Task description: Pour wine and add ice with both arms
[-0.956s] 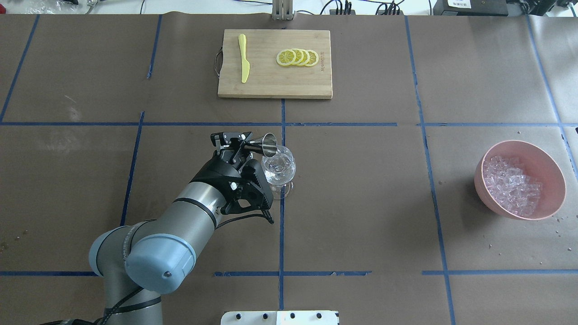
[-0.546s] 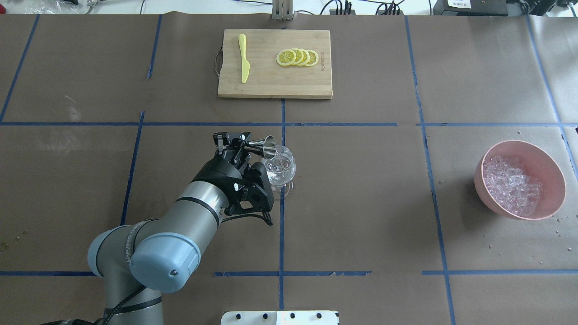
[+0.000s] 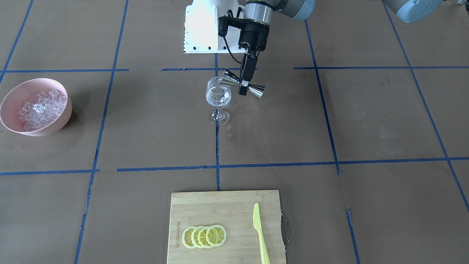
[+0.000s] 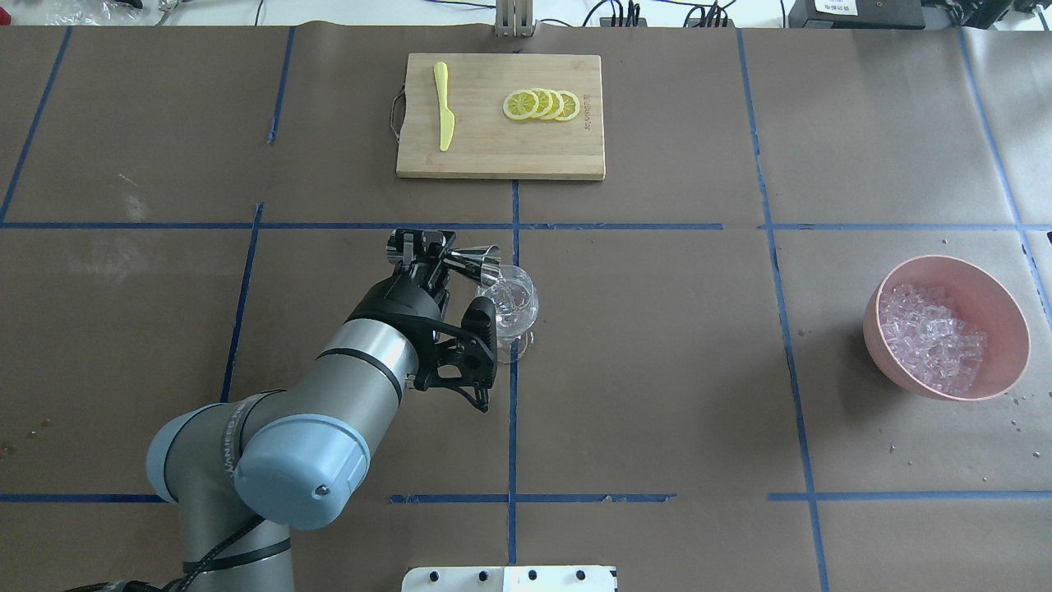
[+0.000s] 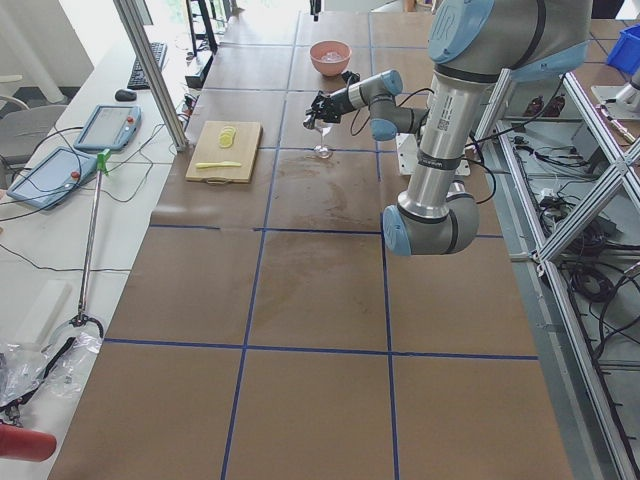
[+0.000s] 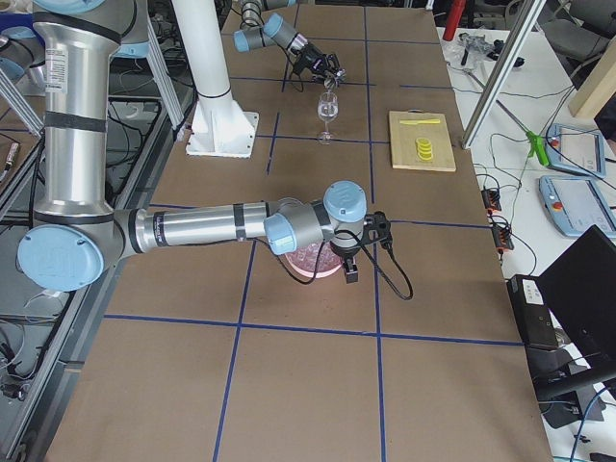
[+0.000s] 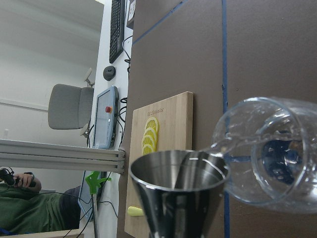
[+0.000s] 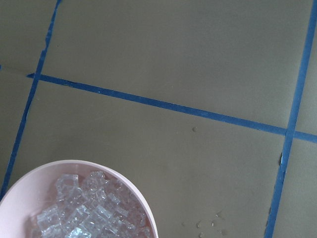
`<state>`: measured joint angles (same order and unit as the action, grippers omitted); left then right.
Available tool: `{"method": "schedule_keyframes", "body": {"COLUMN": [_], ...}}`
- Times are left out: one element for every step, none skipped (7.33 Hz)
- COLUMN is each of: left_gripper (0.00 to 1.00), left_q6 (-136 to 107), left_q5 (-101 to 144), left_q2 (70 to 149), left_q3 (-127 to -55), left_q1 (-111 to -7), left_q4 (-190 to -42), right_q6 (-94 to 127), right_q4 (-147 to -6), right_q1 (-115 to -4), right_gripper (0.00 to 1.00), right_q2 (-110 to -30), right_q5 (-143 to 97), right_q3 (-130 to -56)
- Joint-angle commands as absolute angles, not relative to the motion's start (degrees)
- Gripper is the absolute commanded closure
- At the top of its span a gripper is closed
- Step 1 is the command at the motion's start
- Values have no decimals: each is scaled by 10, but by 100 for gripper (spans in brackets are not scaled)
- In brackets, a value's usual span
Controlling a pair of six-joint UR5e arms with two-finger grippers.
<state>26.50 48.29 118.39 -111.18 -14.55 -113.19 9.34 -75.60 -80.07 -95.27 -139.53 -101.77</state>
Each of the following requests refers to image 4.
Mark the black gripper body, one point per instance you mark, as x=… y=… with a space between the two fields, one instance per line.
x=402 y=302

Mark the clear ice cubes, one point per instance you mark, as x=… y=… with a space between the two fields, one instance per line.
x=929 y=339

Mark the pink bowl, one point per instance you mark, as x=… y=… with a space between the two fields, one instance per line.
x=980 y=299

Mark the lemon slice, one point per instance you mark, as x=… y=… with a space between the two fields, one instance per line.
x=570 y=106
x=521 y=105
x=554 y=105
x=542 y=104

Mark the steel cocktail jigger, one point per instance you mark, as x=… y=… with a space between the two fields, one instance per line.
x=481 y=265

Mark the bamboo cutting board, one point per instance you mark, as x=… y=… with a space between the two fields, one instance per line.
x=487 y=145

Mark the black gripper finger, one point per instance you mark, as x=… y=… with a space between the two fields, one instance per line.
x=406 y=247
x=437 y=247

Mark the yellow plastic knife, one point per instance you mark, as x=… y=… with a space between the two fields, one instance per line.
x=441 y=77

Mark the aluminium frame post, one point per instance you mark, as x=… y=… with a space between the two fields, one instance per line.
x=514 y=19

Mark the black box device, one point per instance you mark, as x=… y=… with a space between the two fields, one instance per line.
x=876 y=15

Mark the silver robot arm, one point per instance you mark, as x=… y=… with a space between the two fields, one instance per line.
x=244 y=474

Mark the clear wine glass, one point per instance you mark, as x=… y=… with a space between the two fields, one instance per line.
x=517 y=305

